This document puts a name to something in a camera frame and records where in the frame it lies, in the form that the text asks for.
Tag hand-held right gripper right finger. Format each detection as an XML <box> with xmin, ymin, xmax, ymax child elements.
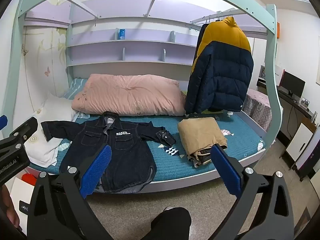
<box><xmin>207</xmin><ymin>144</ymin><xmax>302</xmax><ymax>240</ymax></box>

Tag white pillow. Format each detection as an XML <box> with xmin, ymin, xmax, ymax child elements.
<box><xmin>24</xmin><ymin>94</ymin><xmax>78</xmax><ymax>168</ymax></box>

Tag pink patterned cloth cover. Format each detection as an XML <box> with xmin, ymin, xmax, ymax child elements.
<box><xmin>242</xmin><ymin>89</ymin><xmax>272</xmax><ymax>132</ymax></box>

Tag red object under bed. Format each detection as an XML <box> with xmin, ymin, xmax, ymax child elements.
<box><xmin>21</xmin><ymin>173</ymin><xmax>38</xmax><ymax>187</ymax></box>

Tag folded beige clothes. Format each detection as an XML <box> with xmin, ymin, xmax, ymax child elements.
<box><xmin>177</xmin><ymin>117</ymin><xmax>228</xmax><ymax>168</ymax></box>

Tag white cabinet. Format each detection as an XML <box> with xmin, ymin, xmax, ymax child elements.
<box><xmin>286</xmin><ymin>122</ymin><xmax>317</xmax><ymax>165</ymax></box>

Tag person's right leg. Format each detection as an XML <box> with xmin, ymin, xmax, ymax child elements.
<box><xmin>142</xmin><ymin>206</ymin><xmax>192</xmax><ymax>240</ymax></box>

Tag navy and yellow puffer jacket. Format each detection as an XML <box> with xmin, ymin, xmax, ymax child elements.
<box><xmin>184</xmin><ymin>16</ymin><xmax>254</xmax><ymax>114</ymax></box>

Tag black computer monitor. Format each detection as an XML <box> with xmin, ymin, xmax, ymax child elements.
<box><xmin>279</xmin><ymin>70</ymin><xmax>306</xmax><ymax>99</ymax></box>

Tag lavender wall shelf unit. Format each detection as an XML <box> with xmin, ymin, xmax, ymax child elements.
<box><xmin>66</xmin><ymin>17</ymin><xmax>200</xmax><ymax>67</ymax></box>

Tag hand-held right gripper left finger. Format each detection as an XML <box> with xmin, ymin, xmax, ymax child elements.
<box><xmin>26</xmin><ymin>145</ymin><xmax>113</xmax><ymax>240</ymax></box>

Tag person's left hand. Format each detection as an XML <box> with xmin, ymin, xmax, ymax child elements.
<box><xmin>0</xmin><ymin>186</ymin><xmax>20</xmax><ymax>232</ymax></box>

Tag dark desk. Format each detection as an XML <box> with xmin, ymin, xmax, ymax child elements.
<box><xmin>257</xmin><ymin>77</ymin><xmax>320</xmax><ymax>130</ymax></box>

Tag blue striped pillow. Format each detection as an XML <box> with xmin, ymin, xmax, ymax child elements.
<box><xmin>62</xmin><ymin>78</ymin><xmax>88</xmax><ymax>99</ymax></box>

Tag teal quilted bed sheet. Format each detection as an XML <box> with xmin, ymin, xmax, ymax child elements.
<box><xmin>32</xmin><ymin>79</ymin><xmax>265</xmax><ymax>178</ymax></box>

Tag mint green loft bed frame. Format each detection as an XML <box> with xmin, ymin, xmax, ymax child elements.
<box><xmin>7</xmin><ymin>0</ymin><xmax>284</xmax><ymax>188</ymax></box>

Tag white metal clothes rail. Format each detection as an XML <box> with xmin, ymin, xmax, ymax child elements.
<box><xmin>185</xmin><ymin>9</ymin><xmax>240</xmax><ymax>27</ymax></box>

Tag dark denim jacket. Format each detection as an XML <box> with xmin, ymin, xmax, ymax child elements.
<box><xmin>40</xmin><ymin>111</ymin><xmax>177</xmax><ymax>193</ymax></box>

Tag pink duvet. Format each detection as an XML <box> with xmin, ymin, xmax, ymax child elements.
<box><xmin>71</xmin><ymin>74</ymin><xmax>187</xmax><ymax>117</ymax></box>

